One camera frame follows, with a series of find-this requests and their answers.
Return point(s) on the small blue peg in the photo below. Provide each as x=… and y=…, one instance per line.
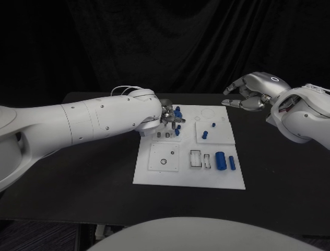
x=214, y=124

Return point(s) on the thin long blue cylinder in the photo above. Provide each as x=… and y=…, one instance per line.
x=233, y=162

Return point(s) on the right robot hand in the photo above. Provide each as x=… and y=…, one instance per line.
x=256, y=90

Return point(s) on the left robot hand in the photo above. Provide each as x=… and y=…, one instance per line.
x=169, y=114

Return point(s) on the large blue cylinder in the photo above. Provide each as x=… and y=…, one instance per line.
x=221, y=160

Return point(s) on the blue gear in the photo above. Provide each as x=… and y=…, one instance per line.
x=178, y=113

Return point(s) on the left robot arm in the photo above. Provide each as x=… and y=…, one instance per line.
x=69, y=121

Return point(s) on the blue plug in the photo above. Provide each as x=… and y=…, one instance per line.
x=179, y=126
x=178, y=132

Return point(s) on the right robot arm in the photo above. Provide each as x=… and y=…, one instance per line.
x=309, y=115

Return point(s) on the white task board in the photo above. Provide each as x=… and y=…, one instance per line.
x=191, y=156

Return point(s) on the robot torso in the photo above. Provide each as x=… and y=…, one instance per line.
x=205, y=235

